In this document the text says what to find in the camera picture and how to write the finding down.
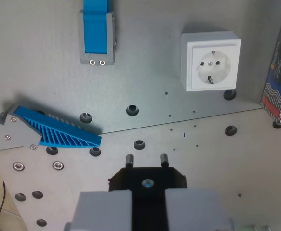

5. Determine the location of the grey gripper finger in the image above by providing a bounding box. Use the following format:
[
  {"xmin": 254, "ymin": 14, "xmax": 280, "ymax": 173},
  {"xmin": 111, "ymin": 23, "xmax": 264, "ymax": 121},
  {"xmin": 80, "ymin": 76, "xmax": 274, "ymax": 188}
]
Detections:
[
  {"xmin": 165, "ymin": 187, "xmax": 235, "ymax": 231},
  {"xmin": 63, "ymin": 190, "xmax": 133, "ymax": 231}
]

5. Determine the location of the black two-pin power plug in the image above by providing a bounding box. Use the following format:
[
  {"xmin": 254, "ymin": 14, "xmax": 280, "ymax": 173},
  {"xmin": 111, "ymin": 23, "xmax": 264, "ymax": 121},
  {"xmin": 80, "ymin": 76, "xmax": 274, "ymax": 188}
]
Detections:
[{"xmin": 107, "ymin": 153, "xmax": 188, "ymax": 231}]

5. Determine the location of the blue ribbed printed wedge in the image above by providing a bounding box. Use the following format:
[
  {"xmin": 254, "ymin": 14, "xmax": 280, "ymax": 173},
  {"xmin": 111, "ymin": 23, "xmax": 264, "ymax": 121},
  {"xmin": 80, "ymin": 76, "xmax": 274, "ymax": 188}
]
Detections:
[{"xmin": 13, "ymin": 105, "xmax": 103, "ymax": 148}]

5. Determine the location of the grey printed slot holder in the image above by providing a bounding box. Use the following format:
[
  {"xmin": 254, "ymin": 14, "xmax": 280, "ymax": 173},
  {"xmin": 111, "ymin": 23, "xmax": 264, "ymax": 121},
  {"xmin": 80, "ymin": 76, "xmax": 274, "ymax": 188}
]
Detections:
[{"xmin": 77, "ymin": 9, "xmax": 117, "ymax": 66}]

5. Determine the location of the blue flat printed block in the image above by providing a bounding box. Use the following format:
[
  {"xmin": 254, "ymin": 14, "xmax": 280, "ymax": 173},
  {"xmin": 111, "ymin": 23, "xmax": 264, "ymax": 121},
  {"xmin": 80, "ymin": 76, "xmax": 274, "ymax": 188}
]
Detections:
[{"xmin": 83, "ymin": 0, "xmax": 109, "ymax": 54}]

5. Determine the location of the grey printed corner bracket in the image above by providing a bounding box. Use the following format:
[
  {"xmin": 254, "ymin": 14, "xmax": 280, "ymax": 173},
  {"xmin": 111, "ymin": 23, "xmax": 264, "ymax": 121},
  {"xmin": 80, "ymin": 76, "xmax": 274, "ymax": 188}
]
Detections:
[{"xmin": 0, "ymin": 105, "xmax": 43, "ymax": 151}]

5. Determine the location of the white wall socket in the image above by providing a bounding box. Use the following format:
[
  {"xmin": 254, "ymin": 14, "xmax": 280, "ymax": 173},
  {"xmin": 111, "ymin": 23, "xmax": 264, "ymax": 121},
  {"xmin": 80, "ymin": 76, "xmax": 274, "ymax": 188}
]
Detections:
[{"xmin": 180, "ymin": 30, "xmax": 242, "ymax": 92}]

